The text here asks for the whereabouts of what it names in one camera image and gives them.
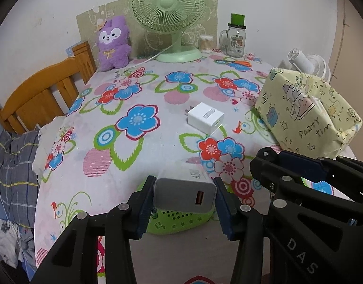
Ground cotton swab container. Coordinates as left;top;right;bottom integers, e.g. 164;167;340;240
198;35;216;53

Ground beige door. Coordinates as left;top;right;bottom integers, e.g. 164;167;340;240
329;0;363;161

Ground orange handled scissors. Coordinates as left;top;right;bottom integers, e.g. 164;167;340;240
214;60;252;68

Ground patterned cloth on floor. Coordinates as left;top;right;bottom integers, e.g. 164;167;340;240
0;219;36;269

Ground small white charger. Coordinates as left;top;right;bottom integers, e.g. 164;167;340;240
185;102;225;136

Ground yellow cartoon paper box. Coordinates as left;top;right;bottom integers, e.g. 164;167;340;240
255;68;363;158

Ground floral tablecloth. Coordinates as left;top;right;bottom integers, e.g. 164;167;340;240
33;53;283;283

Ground glass mason jar green lid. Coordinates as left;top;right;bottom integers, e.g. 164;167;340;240
219;13;246;58

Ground grey plaid bedding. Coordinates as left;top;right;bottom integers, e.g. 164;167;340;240
0;130;39;229

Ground purple plush toy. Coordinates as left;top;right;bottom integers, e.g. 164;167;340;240
97;15;131;72

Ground green desk fan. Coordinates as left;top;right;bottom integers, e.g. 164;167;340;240
129;0;206;63

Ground beige cartoon board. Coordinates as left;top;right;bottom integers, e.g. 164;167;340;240
76;0;218;61

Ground white standing fan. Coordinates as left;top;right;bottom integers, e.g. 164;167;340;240
273;48;331;83

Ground wooden chair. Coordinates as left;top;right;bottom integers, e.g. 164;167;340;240
0;42;96;135

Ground white 45W charger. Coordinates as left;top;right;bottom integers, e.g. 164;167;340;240
153;162;217;213

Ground green perforated device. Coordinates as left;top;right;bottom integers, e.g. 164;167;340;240
147;205;214;235

